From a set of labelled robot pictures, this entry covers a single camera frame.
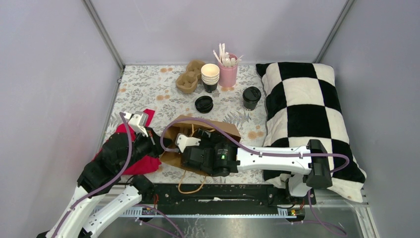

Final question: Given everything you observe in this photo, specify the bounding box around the black white checkered pillow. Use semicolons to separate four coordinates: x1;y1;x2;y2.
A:
256;62;367;203

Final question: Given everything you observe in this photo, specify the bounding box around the stack of paper cups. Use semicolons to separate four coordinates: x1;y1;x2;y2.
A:
201;63;220;93

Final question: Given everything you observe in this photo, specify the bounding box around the pink straw holder cup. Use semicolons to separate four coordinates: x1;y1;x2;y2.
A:
218;63;238;87

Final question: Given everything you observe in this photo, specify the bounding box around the red cloth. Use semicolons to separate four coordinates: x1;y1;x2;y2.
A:
93;113;161;175

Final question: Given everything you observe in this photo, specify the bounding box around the black paper coffee cup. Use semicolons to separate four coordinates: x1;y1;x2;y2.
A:
242;86;262;111

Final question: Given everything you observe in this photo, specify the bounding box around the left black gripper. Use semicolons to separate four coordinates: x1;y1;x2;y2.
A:
118;126;173;173

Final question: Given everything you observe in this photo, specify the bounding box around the brown paper bag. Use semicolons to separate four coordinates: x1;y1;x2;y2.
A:
160;115;241;178

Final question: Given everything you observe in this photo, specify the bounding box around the wrapped paper straws bundle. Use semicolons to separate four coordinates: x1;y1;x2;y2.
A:
213;43;243;67

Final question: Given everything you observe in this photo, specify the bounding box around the floral table mat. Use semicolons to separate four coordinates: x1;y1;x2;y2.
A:
103;64;273;184

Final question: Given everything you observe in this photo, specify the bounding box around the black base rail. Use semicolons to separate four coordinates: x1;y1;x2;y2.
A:
141;183;316;216

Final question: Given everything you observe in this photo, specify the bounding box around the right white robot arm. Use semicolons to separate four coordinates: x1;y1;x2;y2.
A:
175;133;333;204

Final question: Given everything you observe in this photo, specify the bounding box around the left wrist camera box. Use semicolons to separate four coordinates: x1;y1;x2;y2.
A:
125;112;149;137

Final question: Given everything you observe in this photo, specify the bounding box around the brown cardboard cup carrier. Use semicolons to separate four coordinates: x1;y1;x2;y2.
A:
175;59;206;94

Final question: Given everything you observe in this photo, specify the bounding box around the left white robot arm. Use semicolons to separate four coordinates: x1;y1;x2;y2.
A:
38;125;163;238

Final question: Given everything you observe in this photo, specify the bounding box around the black cup lid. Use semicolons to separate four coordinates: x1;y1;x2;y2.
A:
242;86;262;103

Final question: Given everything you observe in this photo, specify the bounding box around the stack of black lids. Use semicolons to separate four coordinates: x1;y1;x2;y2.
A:
195;96;213;114

